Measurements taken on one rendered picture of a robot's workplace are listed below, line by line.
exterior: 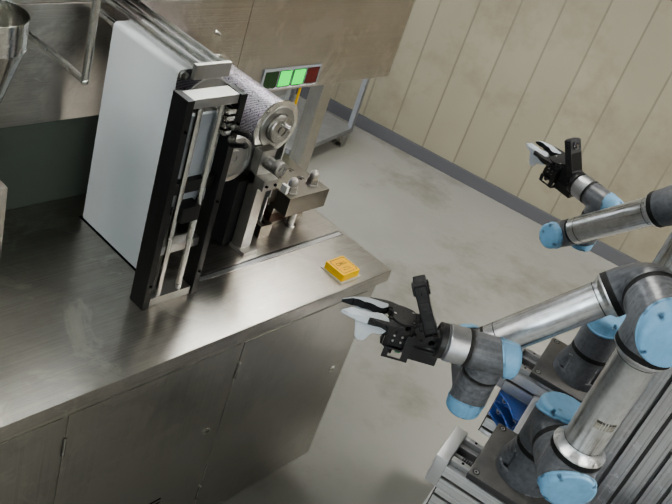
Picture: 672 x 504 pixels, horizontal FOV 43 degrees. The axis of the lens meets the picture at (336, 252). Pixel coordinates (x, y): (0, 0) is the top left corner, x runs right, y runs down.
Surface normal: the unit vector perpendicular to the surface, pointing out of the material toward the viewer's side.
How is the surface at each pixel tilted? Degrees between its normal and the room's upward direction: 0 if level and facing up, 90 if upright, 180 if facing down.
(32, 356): 0
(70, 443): 90
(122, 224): 90
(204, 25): 90
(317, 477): 0
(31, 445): 90
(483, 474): 0
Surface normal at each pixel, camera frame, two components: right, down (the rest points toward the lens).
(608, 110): -0.48, 0.36
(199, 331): 0.29, -0.80
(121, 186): -0.66, 0.23
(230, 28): 0.69, 0.55
